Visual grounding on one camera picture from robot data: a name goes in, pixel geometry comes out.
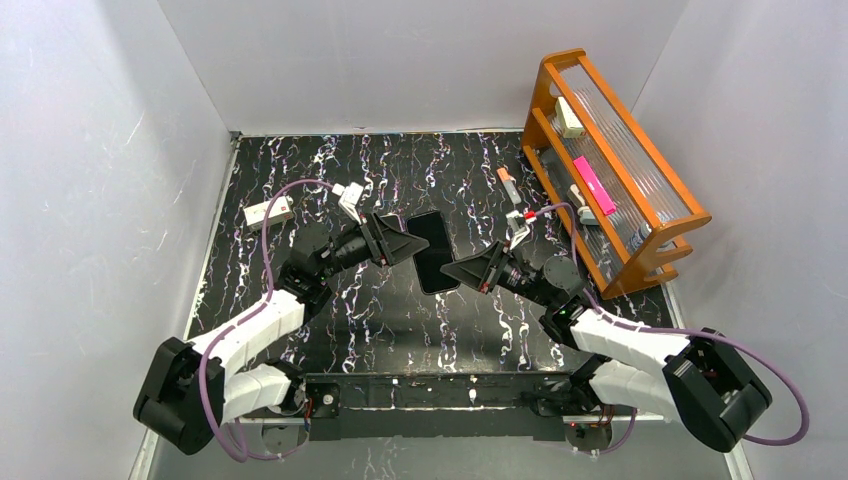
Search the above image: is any orange wooden shelf rack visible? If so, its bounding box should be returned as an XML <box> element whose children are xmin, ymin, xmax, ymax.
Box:
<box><xmin>521</xmin><ymin>49</ymin><xmax>712</xmax><ymax>299</ymax></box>

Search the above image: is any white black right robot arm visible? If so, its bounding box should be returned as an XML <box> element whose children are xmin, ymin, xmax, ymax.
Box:
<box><xmin>440</xmin><ymin>242</ymin><xmax>773</xmax><ymax>453</ymax></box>

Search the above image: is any cream white box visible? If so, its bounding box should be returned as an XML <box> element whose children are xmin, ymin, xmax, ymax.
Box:
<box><xmin>551</xmin><ymin>96</ymin><xmax>586</xmax><ymax>139</ymax></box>

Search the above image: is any white grey small device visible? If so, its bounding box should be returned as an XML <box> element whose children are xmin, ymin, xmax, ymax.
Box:
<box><xmin>567</xmin><ymin>184</ymin><xmax>599</xmax><ymax>226</ymax></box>

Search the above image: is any black screen smartphone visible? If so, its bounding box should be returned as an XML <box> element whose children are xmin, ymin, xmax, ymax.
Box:
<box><xmin>406</xmin><ymin>210</ymin><xmax>460</xmax><ymax>295</ymax></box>

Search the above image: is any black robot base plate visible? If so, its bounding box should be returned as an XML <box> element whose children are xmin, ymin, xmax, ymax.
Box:
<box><xmin>296</xmin><ymin>372</ymin><xmax>616</xmax><ymax>451</ymax></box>

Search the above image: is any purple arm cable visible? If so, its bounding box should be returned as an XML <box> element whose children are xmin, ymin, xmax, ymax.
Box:
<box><xmin>197</xmin><ymin>178</ymin><xmax>339</xmax><ymax>463</ymax></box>
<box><xmin>533</xmin><ymin>201</ymin><xmax>811</xmax><ymax>457</ymax></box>

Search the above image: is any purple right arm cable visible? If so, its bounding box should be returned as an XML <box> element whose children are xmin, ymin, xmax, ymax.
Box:
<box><xmin>533</xmin><ymin>201</ymin><xmax>811</xmax><ymax>457</ymax></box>

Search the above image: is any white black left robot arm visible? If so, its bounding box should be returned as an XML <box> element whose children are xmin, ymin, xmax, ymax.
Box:
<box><xmin>132</xmin><ymin>214</ymin><xmax>430</xmax><ymax>455</ymax></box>

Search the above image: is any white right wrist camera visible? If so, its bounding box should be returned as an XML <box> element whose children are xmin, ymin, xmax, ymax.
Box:
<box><xmin>506</xmin><ymin>210</ymin><xmax>536</xmax><ymax>251</ymax></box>

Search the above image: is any orange grey marker pen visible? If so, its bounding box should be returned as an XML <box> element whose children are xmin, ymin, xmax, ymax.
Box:
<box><xmin>496</xmin><ymin>167</ymin><xmax>522</xmax><ymax>205</ymax></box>

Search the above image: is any pink flat box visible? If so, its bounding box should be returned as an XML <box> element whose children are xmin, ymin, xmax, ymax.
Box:
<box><xmin>573</xmin><ymin>156</ymin><xmax>617</xmax><ymax>216</ymax></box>

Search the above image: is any white red small box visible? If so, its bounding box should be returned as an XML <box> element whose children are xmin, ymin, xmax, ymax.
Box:
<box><xmin>243</xmin><ymin>195</ymin><xmax>294</xmax><ymax>232</ymax></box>

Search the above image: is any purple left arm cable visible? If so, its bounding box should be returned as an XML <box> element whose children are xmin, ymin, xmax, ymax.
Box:
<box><xmin>197</xmin><ymin>178</ymin><xmax>339</xmax><ymax>463</ymax></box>

